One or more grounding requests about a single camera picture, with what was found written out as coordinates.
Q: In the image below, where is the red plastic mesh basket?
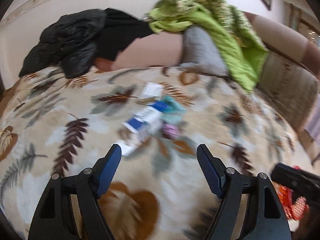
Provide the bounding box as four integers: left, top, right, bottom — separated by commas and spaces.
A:
276, 166, 311, 222

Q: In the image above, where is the pink purple small packet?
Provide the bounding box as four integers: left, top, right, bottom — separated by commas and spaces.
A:
162, 123, 180, 140

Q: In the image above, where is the blue white medicine box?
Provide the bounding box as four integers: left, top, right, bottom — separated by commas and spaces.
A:
116, 101, 168, 157

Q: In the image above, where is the teal tissue packet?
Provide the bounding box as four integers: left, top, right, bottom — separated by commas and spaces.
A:
162, 95, 186, 126

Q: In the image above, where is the white barcode box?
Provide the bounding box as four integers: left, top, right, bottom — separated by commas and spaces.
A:
138, 82, 164, 100

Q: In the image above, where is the leaf patterned bed blanket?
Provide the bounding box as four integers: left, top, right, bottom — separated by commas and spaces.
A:
1, 67, 296, 239

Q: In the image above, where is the striped brown sofa cushion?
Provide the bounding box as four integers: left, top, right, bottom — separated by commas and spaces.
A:
258, 51, 319, 132

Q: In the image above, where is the grey quilted pillow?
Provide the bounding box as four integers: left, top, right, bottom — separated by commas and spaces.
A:
179, 25, 228, 77

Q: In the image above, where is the black puffer jacket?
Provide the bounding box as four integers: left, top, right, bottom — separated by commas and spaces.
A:
19, 9, 107, 79

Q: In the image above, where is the black cloth garment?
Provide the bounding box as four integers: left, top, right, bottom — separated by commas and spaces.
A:
95, 8, 154, 61

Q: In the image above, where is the brown sofa backrest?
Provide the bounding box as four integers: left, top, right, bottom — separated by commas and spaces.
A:
245, 12, 319, 77

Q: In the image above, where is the green patterned quilt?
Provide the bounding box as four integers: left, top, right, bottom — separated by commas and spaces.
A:
147, 0, 268, 92

